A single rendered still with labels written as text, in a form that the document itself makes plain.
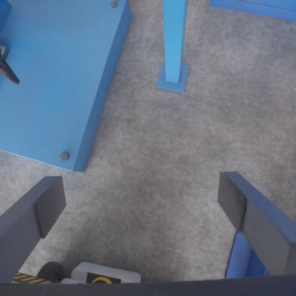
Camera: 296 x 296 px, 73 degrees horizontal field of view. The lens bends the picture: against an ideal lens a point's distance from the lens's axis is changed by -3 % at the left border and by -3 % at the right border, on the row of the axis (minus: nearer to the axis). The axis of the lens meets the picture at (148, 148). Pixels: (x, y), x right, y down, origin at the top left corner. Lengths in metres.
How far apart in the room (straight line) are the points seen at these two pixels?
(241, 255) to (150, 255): 0.38
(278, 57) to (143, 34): 0.66
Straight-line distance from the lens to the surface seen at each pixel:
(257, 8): 1.27
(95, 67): 0.99
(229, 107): 1.02
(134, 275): 0.94
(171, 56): 0.83
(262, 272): 0.92
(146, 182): 0.93
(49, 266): 1.01
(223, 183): 0.16
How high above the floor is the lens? 0.93
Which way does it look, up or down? 80 degrees down
